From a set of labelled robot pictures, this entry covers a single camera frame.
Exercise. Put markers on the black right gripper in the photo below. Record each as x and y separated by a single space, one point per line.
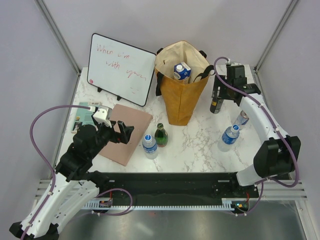
217 83

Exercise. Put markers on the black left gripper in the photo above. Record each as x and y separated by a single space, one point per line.
122 136

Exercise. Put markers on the black drink can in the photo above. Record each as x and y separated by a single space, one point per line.
216 105

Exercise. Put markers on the blue white drink carton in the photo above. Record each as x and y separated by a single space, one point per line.
182 72

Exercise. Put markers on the clear water bottle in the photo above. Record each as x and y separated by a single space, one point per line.
150 146
228 138

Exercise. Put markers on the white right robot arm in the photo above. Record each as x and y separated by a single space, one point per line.
278 153

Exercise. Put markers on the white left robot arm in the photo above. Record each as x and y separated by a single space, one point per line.
72 185

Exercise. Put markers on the yellow canvas tote bag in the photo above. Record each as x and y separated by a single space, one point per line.
181 97

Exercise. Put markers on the green glass bottle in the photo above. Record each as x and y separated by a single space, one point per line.
161 135

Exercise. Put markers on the teal booklet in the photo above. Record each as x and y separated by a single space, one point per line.
83 116

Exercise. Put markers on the silver blue drink can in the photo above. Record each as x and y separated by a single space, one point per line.
241 120

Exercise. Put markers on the small whiteboard with writing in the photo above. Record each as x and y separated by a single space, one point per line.
121 69

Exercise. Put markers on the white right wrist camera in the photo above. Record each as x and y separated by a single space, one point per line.
230 63

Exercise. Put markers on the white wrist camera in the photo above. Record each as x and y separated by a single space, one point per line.
101 114
230 63

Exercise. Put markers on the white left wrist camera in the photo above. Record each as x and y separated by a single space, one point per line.
101 114

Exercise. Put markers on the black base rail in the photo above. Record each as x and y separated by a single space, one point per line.
213 185

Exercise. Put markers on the white cable duct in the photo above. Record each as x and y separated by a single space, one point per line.
225 205

